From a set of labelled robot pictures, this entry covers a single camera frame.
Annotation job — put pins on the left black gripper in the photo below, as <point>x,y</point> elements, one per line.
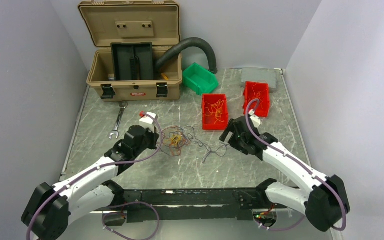
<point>154,136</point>

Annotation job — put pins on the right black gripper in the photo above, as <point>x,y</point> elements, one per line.
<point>232,140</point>

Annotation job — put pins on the red plastic bin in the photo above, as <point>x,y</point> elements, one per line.
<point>215,115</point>
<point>260,91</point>

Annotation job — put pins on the green plastic bin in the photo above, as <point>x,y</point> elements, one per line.
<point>199,79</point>

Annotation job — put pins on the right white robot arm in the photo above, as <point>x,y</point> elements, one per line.
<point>320,198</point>

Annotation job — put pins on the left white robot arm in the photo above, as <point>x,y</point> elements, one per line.
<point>52,208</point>

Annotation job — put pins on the silver combination wrench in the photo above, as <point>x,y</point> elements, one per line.
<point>114,133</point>

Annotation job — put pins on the black toolbox tray insert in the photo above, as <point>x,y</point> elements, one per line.
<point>132,61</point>

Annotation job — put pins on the tan plastic toolbox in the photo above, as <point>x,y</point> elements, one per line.
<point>130,36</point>

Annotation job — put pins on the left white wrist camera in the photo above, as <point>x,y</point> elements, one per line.
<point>147,120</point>

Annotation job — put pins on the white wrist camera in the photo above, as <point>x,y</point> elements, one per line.
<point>147,120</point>
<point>256,120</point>

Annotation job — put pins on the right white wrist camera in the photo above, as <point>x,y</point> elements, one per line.
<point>256,120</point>

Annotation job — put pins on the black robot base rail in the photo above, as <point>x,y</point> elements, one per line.
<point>242,204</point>

